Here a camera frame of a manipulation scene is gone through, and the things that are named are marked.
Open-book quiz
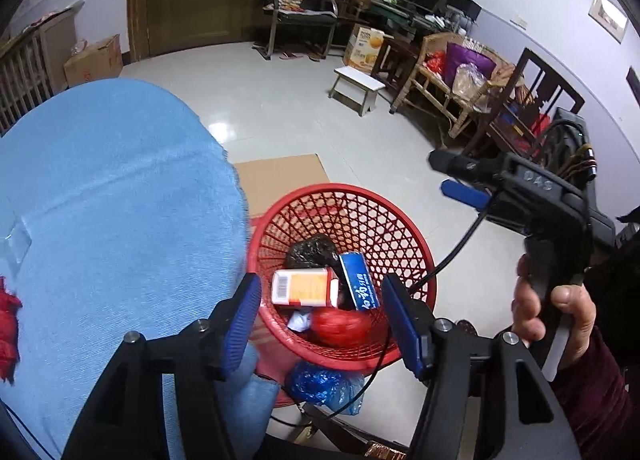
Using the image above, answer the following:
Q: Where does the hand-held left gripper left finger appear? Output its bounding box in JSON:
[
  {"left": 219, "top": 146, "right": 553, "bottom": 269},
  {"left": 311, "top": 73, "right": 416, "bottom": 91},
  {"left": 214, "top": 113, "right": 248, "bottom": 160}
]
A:
[{"left": 62, "top": 273, "right": 266, "bottom": 460}]

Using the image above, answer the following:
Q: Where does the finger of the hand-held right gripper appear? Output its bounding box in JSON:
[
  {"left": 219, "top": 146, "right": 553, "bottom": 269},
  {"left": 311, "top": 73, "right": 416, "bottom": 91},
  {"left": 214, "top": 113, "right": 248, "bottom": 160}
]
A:
[
  {"left": 429, "top": 149, "right": 506, "bottom": 178},
  {"left": 440, "top": 179, "right": 493, "bottom": 211}
]

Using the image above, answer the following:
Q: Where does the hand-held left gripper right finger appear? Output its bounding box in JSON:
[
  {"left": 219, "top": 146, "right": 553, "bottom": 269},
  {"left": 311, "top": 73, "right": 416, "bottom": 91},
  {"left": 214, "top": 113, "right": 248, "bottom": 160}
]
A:
[{"left": 381, "top": 273, "right": 581, "bottom": 460}]

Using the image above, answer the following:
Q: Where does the white paper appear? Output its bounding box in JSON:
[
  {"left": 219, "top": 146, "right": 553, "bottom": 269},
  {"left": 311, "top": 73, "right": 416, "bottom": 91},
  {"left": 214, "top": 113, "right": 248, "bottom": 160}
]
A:
[{"left": 287, "top": 310, "right": 315, "bottom": 333}]

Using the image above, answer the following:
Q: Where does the red plastic bag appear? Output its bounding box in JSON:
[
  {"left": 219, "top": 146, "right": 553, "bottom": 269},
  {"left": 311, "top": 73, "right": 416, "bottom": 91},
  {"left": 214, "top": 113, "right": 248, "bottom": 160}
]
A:
[
  {"left": 0, "top": 276, "right": 23, "bottom": 383},
  {"left": 310, "top": 307, "right": 373, "bottom": 347}
]

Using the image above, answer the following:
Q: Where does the blue printed box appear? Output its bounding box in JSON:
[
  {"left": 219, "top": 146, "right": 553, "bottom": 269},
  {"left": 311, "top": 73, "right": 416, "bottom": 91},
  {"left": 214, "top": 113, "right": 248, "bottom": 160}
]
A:
[{"left": 339, "top": 251, "right": 383, "bottom": 312}]

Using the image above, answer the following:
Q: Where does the orange white box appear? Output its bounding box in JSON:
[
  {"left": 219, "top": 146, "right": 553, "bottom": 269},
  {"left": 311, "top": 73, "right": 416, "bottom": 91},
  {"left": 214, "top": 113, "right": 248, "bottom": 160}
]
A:
[{"left": 271, "top": 266, "right": 341, "bottom": 308}]

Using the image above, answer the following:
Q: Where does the blue plastic bag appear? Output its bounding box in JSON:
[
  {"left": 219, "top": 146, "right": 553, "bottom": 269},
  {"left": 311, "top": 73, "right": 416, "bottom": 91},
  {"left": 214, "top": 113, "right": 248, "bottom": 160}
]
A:
[{"left": 285, "top": 360, "right": 366, "bottom": 416}]

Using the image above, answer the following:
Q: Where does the black plastic bag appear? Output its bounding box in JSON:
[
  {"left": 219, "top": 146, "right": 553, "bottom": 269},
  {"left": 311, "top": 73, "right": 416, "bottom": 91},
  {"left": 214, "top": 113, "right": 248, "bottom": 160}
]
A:
[{"left": 286, "top": 234, "right": 351, "bottom": 311}]

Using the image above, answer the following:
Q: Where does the red plastic mesh basket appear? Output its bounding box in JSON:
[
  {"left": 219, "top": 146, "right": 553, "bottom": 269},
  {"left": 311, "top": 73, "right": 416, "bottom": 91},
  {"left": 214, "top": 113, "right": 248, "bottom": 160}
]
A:
[{"left": 246, "top": 183, "right": 437, "bottom": 408}]

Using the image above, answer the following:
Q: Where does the person's right forearm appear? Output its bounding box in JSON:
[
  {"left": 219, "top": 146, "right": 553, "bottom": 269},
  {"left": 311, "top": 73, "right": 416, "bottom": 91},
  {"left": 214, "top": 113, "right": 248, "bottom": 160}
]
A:
[{"left": 547, "top": 213, "right": 640, "bottom": 460}]

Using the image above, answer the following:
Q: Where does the person's right hand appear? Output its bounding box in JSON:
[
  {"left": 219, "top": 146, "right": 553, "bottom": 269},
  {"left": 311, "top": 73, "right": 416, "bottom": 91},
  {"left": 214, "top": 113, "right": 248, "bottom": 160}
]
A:
[{"left": 511, "top": 254, "right": 598, "bottom": 372}]

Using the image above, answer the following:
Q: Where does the large clear plastic bag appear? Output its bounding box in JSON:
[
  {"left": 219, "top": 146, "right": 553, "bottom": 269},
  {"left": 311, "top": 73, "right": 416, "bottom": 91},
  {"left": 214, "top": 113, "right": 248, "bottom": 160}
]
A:
[{"left": 452, "top": 64, "right": 493, "bottom": 108}]

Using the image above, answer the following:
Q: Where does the rattan armchair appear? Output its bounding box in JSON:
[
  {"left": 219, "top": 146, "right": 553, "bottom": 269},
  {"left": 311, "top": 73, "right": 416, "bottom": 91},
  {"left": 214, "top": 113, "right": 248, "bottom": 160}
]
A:
[{"left": 390, "top": 33, "right": 516, "bottom": 138}]

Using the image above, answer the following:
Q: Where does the purple cushion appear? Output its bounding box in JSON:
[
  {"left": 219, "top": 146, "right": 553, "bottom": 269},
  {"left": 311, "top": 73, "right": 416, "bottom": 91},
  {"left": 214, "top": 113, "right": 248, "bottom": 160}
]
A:
[{"left": 442, "top": 43, "right": 496, "bottom": 86}]

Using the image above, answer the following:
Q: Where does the tall dark wooden chair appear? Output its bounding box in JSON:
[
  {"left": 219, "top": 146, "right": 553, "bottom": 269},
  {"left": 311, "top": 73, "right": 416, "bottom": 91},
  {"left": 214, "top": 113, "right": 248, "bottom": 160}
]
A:
[{"left": 467, "top": 47, "right": 586, "bottom": 161}]

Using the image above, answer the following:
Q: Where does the dark wooden side table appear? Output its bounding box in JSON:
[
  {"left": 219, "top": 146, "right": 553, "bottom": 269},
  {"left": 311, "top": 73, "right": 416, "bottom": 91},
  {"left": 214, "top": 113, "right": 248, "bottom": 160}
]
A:
[{"left": 372, "top": 35, "right": 421, "bottom": 96}]

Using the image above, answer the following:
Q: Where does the white wooden stool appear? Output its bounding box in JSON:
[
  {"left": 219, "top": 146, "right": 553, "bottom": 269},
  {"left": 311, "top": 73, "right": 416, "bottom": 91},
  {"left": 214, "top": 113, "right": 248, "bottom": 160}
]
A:
[{"left": 328, "top": 66, "right": 386, "bottom": 117}]

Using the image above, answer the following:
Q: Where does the flat cardboard sheet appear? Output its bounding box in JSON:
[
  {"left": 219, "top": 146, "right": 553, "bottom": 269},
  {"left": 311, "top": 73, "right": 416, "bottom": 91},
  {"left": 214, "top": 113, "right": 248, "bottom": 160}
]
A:
[{"left": 232, "top": 153, "right": 333, "bottom": 218}]

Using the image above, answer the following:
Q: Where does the orange printed carton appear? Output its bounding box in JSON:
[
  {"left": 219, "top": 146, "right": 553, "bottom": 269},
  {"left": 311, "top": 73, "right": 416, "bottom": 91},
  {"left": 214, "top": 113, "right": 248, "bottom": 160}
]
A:
[{"left": 342, "top": 23, "right": 388, "bottom": 74}]

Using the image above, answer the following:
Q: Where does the cluttered dark desk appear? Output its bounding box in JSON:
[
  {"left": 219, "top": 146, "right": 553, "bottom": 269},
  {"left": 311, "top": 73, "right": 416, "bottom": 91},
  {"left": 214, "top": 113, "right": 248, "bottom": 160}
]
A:
[{"left": 370, "top": 0, "right": 481, "bottom": 41}]

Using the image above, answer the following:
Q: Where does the black metal chair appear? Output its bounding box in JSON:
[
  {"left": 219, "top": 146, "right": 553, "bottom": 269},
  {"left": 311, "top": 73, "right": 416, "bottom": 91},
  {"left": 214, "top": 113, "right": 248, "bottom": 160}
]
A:
[{"left": 260, "top": 0, "right": 338, "bottom": 58}]

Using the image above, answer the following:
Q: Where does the clear plastic wrapper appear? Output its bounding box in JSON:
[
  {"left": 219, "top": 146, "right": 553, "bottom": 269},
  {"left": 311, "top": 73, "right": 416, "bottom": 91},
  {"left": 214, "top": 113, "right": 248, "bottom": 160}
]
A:
[{"left": 0, "top": 220, "right": 33, "bottom": 268}]

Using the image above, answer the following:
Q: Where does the brown cardboard box red mark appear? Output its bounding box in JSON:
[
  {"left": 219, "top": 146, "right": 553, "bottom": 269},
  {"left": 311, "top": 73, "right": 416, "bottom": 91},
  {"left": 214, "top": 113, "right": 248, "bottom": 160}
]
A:
[{"left": 63, "top": 34, "right": 124, "bottom": 87}]

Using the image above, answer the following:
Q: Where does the wooden double door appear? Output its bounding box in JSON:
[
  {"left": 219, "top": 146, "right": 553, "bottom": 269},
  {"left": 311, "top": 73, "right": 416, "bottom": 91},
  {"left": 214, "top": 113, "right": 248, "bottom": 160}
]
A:
[{"left": 126, "top": 0, "right": 370, "bottom": 64}]

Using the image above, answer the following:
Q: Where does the grey wooden crib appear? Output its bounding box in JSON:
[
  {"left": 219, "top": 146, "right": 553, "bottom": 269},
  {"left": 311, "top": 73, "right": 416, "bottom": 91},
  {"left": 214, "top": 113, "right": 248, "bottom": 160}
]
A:
[{"left": 0, "top": 0, "right": 86, "bottom": 133}]

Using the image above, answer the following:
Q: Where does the pink cloth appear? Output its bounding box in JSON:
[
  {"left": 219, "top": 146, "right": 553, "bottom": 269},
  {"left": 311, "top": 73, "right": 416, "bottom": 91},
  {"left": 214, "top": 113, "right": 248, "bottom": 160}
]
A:
[{"left": 25, "top": 10, "right": 61, "bottom": 28}]

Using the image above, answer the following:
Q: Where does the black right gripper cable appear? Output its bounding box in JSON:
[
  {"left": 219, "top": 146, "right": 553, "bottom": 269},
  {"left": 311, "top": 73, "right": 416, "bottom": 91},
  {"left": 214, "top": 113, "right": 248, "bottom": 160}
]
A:
[{"left": 272, "top": 207, "right": 493, "bottom": 428}]

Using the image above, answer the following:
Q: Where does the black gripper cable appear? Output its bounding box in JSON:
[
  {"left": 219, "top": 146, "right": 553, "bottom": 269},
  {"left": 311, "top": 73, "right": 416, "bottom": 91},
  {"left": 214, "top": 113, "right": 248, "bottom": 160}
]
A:
[
  {"left": 272, "top": 207, "right": 493, "bottom": 428},
  {"left": 0, "top": 397, "right": 53, "bottom": 460}
]

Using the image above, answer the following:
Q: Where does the white framed wall picture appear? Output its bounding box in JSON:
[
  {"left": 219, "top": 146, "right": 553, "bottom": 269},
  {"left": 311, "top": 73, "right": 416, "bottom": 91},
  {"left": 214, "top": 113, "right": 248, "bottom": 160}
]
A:
[{"left": 588, "top": 0, "right": 629, "bottom": 44}]

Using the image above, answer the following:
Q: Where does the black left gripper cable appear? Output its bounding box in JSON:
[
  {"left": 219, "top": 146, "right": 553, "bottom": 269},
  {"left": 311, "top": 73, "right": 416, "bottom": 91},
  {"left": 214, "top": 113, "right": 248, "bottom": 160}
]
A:
[{"left": 0, "top": 397, "right": 53, "bottom": 460}]

